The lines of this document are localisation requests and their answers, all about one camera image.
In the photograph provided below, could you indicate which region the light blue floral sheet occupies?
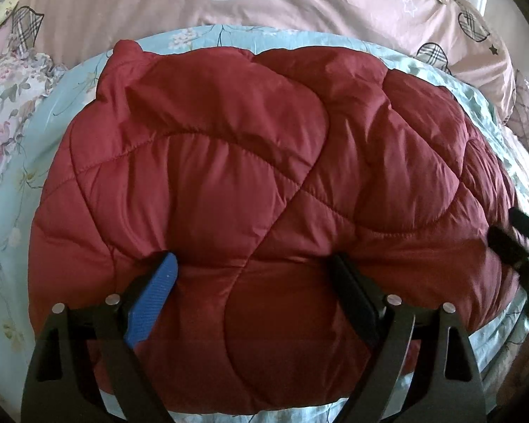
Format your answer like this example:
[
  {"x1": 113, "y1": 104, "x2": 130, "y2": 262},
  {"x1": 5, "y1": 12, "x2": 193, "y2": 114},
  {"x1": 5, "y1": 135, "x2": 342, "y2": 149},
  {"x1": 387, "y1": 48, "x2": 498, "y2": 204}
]
[{"x1": 0, "y1": 25, "x2": 529, "y2": 419}]

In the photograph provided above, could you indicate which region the white floral cloth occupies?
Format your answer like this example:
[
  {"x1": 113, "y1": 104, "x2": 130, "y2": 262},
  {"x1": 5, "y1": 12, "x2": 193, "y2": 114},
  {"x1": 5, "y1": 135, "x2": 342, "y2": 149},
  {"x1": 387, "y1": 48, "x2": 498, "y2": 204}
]
[{"x1": 0, "y1": 50, "x2": 67, "y2": 184}]

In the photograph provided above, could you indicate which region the red quilted jacket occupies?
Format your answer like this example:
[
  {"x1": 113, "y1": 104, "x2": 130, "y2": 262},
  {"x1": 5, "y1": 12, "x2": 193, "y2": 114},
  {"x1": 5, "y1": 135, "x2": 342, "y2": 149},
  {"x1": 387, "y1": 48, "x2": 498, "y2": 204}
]
[{"x1": 28, "y1": 40, "x2": 518, "y2": 415}]

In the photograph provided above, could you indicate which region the pink heart pattern duvet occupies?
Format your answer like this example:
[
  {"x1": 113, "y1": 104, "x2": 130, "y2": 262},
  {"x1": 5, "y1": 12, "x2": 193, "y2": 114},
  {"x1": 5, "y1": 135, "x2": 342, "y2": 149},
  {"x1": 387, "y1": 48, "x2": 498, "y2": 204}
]
[{"x1": 0, "y1": 0, "x2": 529, "y2": 160}]

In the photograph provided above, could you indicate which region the person's right hand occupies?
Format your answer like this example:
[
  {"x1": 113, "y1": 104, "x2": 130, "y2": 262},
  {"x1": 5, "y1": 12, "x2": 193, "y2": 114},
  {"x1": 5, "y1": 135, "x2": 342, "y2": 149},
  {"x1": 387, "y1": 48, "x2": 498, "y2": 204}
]
[{"x1": 496, "y1": 333, "x2": 529, "y2": 406}]

